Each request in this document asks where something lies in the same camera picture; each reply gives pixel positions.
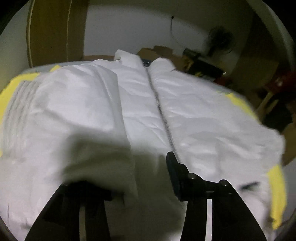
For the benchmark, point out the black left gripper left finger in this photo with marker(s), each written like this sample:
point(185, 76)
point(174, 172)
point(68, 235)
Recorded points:
point(60, 218)

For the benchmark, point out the brown wooden door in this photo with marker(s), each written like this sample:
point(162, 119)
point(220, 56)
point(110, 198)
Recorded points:
point(55, 31)

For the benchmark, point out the yellow blanket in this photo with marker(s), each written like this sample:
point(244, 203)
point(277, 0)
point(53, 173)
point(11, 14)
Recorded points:
point(276, 194)

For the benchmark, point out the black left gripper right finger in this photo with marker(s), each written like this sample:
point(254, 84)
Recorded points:
point(231, 218)

